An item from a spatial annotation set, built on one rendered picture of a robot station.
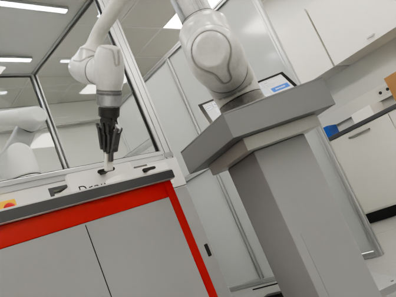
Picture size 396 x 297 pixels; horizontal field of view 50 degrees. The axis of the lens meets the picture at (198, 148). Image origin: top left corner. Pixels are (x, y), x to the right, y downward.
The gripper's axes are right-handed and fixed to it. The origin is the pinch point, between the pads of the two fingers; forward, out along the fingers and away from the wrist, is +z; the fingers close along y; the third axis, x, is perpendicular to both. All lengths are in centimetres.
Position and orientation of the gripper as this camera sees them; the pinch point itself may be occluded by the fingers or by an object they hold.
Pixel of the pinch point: (108, 161)
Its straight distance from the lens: 158.5
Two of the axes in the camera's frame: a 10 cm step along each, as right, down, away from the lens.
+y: -7.5, -1.9, 6.3
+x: -6.5, 1.4, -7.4
